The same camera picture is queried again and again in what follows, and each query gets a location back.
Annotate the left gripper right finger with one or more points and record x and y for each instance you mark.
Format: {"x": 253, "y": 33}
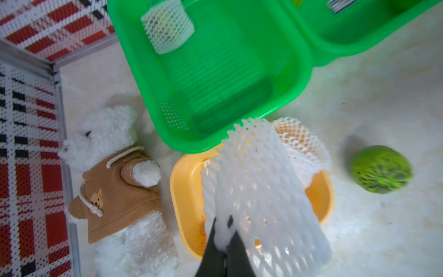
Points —
{"x": 237, "y": 262}

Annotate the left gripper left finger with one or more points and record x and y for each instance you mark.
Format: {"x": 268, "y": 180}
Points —
{"x": 213, "y": 262}

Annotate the white foam net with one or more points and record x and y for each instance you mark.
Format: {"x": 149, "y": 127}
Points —
{"x": 251, "y": 188}
{"x": 167, "y": 25}

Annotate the foam nets pile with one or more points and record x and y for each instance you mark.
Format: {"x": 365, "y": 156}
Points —
{"x": 307, "y": 152}

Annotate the white teddy bear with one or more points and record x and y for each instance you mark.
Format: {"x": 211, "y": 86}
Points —
{"x": 120, "y": 198}

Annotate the empty green plastic basket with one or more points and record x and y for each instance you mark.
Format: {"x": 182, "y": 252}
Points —
{"x": 246, "y": 59}

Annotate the green basket with fruit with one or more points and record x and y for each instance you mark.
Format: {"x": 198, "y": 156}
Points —
{"x": 335, "y": 29}

